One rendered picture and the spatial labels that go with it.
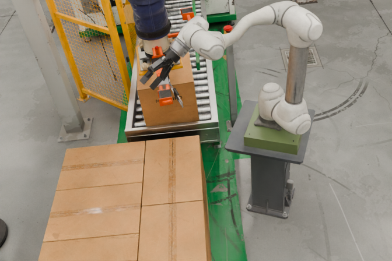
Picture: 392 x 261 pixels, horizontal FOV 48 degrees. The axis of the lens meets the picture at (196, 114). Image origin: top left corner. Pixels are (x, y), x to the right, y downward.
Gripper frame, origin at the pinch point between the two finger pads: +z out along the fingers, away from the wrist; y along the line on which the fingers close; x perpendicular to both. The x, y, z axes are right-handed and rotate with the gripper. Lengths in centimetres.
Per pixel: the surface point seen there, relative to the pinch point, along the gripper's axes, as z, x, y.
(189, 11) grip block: -51, 51, 89
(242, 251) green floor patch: 52, -86, 121
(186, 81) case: -12, 18, 92
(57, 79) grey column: 61, 123, 134
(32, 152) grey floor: 132, 111, 163
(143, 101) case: 19, 33, 92
